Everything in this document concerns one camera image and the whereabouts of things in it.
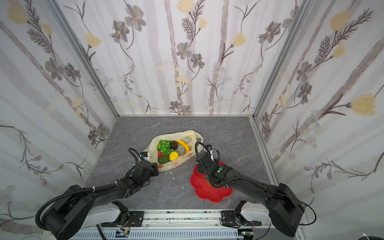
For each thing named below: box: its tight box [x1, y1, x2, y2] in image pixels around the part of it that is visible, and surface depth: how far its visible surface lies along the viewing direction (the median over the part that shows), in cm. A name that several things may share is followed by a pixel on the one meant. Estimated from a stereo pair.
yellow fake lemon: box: [169, 151, 179, 162], surface depth 93 cm
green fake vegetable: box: [158, 152, 171, 164], surface depth 94 cm
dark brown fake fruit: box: [170, 140, 178, 150], surface depth 100 cm
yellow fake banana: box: [176, 140, 190, 153], surface depth 102 cm
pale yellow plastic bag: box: [143, 130, 204, 172], surface depth 93 cm
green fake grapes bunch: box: [157, 139, 174, 156], surface depth 97 cm
